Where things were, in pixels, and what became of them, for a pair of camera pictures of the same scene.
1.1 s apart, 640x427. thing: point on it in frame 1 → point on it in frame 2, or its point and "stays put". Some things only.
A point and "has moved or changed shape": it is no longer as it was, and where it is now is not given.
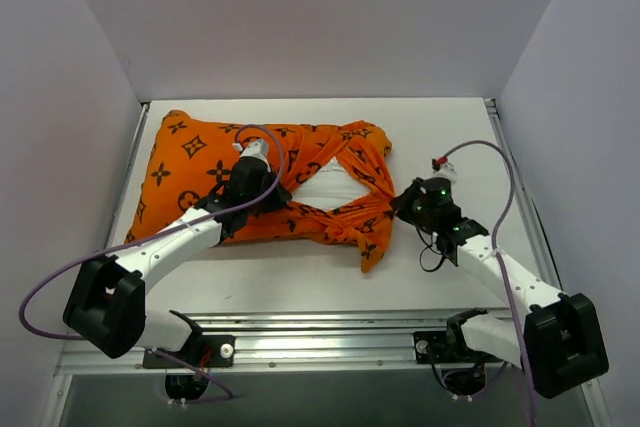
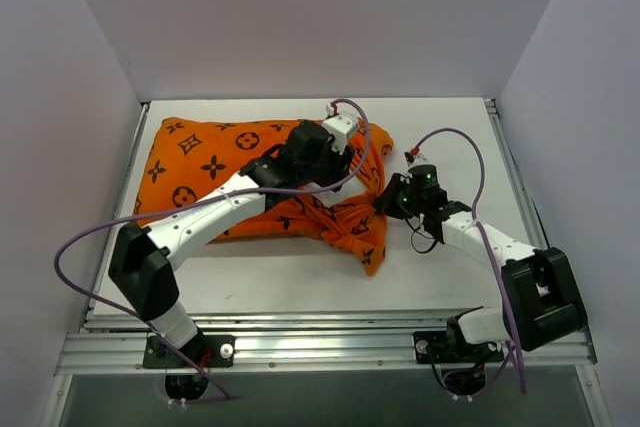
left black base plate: (202, 351) stays put
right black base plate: (441, 347) stays put
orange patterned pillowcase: (186, 152) has moved or changed shape
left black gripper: (276, 192) → (337, 162)
